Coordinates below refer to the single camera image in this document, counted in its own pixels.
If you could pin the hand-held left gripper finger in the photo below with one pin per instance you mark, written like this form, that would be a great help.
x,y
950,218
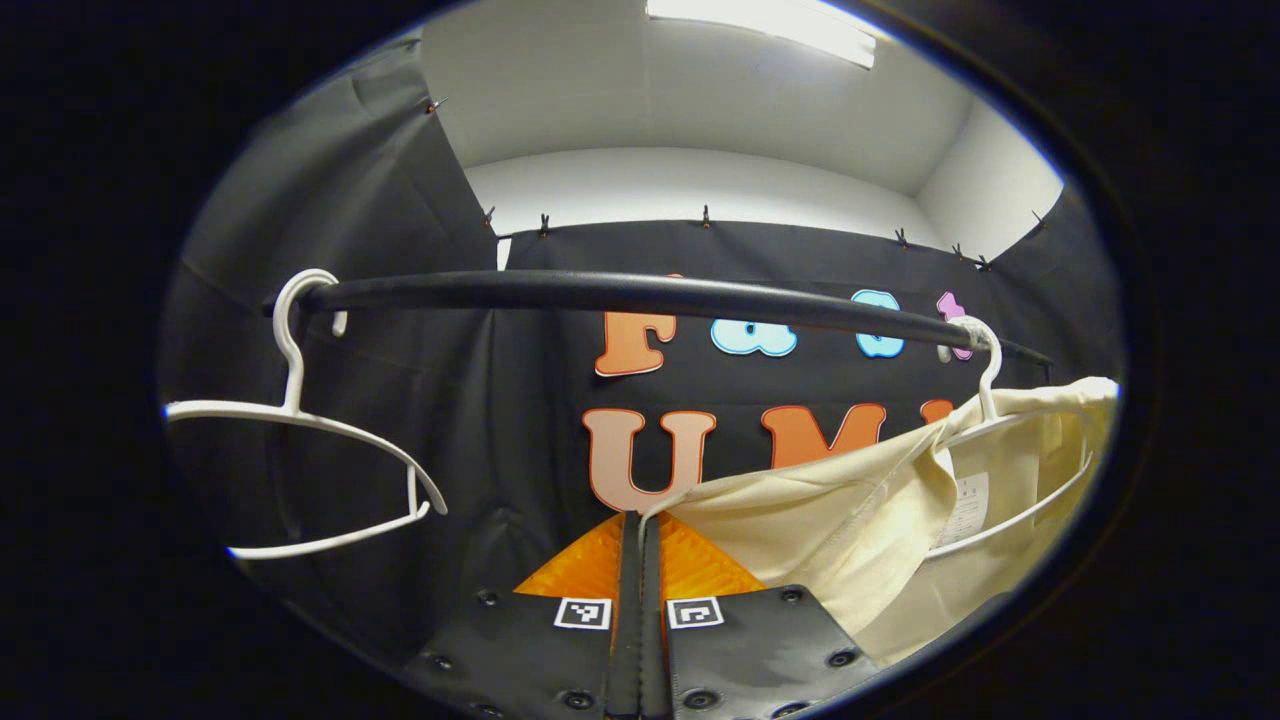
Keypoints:
x,y
627,650
652,650

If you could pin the cream hooded jacket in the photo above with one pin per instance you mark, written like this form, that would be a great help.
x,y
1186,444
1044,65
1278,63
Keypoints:
x,y
850,510

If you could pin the white plastic hanger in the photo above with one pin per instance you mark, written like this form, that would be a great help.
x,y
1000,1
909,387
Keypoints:
x,y
990,385
293,370

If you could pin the black backdrop cloth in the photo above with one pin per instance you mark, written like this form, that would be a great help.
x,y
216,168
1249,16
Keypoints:
x,y
350,200

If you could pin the ceiling light panel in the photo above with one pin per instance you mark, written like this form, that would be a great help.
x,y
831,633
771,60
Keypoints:
x,y
770,25

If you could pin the black clothes rail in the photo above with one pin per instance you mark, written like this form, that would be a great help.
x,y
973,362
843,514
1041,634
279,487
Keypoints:
x,y
600,290

